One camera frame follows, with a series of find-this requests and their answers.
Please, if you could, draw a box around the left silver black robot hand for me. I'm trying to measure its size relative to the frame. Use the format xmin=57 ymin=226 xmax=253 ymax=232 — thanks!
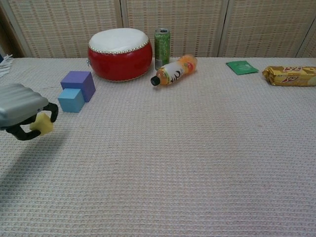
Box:
xmin=0 ymin=83 xmax=59 ymax=141

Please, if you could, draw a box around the small yellow foam cube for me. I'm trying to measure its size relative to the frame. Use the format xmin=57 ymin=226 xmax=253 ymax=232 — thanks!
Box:
xmin=29 ymin=113 xmax=54 ymax=136

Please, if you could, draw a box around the blue cube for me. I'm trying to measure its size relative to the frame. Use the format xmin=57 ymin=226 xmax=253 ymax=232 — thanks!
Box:
xmin=57 ymin=88 xmax=85 ymax=114

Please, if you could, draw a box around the brown wooden board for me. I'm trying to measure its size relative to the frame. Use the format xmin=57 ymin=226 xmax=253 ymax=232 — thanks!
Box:
xmin=0 ymin=6 xmax=27 ymax=59

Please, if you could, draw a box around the large purple foam cube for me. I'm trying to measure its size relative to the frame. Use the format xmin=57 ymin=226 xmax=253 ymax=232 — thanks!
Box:
xmin=60 ymin=71 xmax=96 ymax=103

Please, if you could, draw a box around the woven bamboo screen panel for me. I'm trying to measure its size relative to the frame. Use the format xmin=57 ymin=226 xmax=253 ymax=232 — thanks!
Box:
xmin=0 ymin=0 xmax=124 ymax=59
xmin=119 ymin=0 xmax=229 ymax=59
xmin=218 ymin=0 xmax=314 ymax=59
xmin=295 ymin=24 xmax=316 ymax=59

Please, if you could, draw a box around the red drum with white skin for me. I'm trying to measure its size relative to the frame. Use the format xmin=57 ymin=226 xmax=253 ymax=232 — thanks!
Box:
xmin=87 ymin=28 xmax=153 ymax=82

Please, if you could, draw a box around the green drink can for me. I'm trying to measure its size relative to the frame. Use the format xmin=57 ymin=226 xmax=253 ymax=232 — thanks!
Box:
xmin=154 ymin=28 xmax=171 ymax=71

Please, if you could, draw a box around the orange juice bottle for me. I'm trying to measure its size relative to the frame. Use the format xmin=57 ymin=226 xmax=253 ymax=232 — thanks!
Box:
xmin=150 ymin=54 xmax=198 ymax=86

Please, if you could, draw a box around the white woven fringed tablecloth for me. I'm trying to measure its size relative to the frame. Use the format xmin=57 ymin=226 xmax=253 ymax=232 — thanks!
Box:
xmin=0 ymin=54 xmax=316 ymax=237

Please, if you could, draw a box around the green sachet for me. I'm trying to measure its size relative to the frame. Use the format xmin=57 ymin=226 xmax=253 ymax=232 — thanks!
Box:
xmin=225 ymin=60 xmax=259 ymax=76

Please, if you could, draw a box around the yellow biscuit pack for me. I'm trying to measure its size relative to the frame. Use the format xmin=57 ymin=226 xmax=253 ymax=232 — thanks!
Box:
xmin=262 ymin=65 xmax=316 ymax=87

